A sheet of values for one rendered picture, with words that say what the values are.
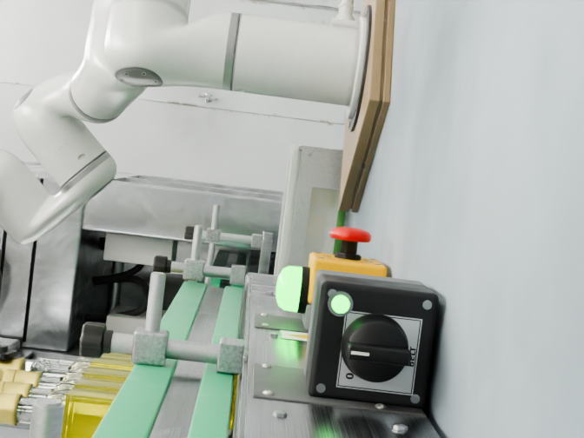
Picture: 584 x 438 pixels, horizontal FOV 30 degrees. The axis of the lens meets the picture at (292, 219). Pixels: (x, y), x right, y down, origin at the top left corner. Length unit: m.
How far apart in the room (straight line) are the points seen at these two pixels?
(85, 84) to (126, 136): 3.64
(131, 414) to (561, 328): 0.33
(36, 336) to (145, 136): 2.79
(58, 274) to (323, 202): 0.97
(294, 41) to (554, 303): 0.86
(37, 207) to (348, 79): 0.53
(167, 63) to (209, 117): 3.76
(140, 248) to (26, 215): 0.85
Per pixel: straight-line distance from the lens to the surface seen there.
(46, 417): 0.42
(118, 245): 2.44
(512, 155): 0.61
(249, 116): 5.07
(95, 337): 0.88
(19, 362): 1.43
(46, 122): 1.56
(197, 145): 5.07
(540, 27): 0.59
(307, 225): 1.51
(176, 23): 1.33
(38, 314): 2.38
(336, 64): 1.31
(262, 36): 1.31
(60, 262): 2.36
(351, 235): 1.03
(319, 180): 1.50
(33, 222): 1.61
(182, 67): 1.32
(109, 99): 1.45
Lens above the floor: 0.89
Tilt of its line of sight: 2 degrees down
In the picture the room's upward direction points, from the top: 83 degrees counter-clockwise
